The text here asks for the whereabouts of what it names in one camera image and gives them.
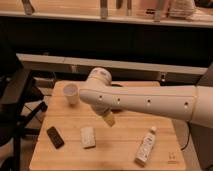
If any black eraser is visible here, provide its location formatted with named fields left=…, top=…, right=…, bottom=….
left=47, top=127, right=64, bottom=149

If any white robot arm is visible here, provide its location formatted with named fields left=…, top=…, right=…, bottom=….
left=79, top=67, right=213, bottom=128

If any white sponge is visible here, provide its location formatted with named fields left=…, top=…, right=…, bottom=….
left=81, top=127, right=96, bottom=148

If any green bowl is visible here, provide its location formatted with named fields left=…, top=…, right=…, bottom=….
left=111, top=84, right=123, bottom=113

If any white paper cup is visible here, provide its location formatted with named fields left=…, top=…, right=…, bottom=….
left=63, top=83, right=79, bottom=105

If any white bottle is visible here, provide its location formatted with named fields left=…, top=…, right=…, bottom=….
left=135, top=127, right=157, bottom=167

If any black office chair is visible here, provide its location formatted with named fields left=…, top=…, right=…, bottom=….
left=0, top=38, right=47, bottom=171

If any black cable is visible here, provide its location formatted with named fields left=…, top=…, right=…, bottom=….
left=179, top=119, right=191, bottom=151

